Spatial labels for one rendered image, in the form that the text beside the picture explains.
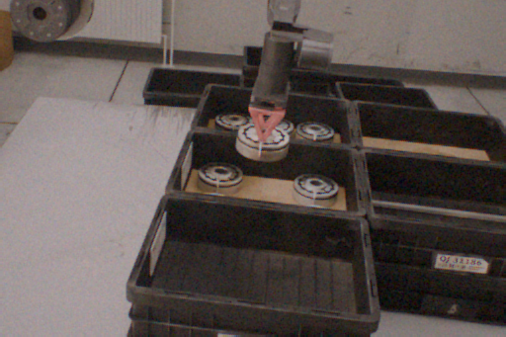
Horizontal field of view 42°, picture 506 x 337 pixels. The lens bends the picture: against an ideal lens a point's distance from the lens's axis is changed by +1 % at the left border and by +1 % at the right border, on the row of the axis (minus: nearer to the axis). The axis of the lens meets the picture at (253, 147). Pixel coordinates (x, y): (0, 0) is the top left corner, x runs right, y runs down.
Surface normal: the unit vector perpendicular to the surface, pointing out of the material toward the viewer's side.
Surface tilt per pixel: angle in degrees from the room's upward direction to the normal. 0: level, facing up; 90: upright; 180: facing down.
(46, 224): 0
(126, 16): 90
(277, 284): 0
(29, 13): 90
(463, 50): 90
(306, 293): 0
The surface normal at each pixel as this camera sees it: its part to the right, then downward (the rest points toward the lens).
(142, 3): 0.02, 0.45
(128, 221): 0.09, -0.89
